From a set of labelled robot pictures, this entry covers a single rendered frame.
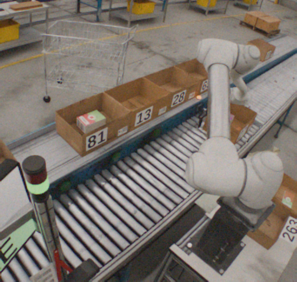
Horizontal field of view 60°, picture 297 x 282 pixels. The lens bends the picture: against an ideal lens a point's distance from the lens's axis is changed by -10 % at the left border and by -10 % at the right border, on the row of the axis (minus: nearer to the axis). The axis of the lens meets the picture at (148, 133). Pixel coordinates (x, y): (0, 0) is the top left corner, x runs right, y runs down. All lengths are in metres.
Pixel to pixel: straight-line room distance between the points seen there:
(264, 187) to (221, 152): 0.22
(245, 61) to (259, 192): 0.63
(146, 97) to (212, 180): 1.32
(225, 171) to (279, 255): 0.86
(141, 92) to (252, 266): 1.51
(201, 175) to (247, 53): 0.64
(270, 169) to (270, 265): 0.76
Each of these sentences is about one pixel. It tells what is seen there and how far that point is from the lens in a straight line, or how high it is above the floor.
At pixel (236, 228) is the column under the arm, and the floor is 1.08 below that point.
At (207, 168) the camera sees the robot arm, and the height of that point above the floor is 1.38.
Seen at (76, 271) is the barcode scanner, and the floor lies 1.09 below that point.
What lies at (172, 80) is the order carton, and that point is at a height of 0.91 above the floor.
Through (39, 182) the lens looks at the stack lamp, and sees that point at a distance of 0.60.
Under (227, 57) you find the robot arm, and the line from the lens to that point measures 1.34.
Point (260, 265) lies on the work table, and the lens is 1.67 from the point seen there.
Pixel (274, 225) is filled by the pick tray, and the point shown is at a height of 0.76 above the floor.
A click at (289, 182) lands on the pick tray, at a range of 2.12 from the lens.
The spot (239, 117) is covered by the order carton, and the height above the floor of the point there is 0.79.
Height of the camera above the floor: 2.08
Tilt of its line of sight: 39 degrees down
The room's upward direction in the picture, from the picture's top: 11 degrees clockwise
